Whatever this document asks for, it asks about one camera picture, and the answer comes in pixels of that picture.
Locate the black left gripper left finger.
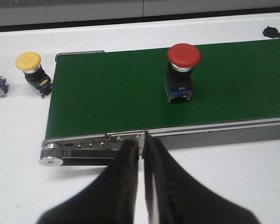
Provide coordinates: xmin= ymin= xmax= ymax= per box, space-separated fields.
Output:
xmin=38 ymin=140 xmax=139 ymax=224

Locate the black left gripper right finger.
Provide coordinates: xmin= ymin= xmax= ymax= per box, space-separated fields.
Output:
xmin=142 ymin=135 xmax=259 ymax=224

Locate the red push button switch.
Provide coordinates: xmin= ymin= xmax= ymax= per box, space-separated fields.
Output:
xmin=164 ymin=43 xmax=201 ymax=102

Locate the green conveyor belt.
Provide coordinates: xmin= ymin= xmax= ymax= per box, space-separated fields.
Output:
xmin=46 ymin=39 xmax=280 ymax=139

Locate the grey granite counter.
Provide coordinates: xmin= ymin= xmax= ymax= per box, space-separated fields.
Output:
xmin=0 ymin=0 xmax=280 ymax=26

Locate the aluminium conveyor frame rail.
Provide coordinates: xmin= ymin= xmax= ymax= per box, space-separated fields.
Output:
xmin=39 ymin=52 xmax=280 ymax=166

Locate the black cable connector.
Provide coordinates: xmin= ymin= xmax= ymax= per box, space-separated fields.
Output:
xmin=262 ymin=26 xmax=280 ymax=38

